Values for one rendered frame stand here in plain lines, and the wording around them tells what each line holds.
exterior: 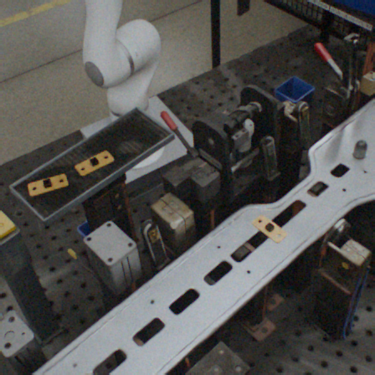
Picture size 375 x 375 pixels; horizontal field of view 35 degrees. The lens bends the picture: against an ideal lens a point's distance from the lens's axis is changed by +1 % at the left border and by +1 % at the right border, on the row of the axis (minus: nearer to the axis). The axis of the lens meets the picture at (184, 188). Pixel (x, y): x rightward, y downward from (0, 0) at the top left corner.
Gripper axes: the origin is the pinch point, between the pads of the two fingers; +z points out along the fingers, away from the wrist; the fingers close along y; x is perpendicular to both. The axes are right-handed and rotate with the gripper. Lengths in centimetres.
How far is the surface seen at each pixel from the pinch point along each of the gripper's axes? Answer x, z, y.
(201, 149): -10.0, 35.7, 1.1
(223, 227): -18, 44, 17
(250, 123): 4.0, 34.2, 4.5
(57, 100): 31, 145, -162
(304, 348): -15, 75, 43
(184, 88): 33, 75, -55
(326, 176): 11, 45, 24
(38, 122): 13, 145, -155
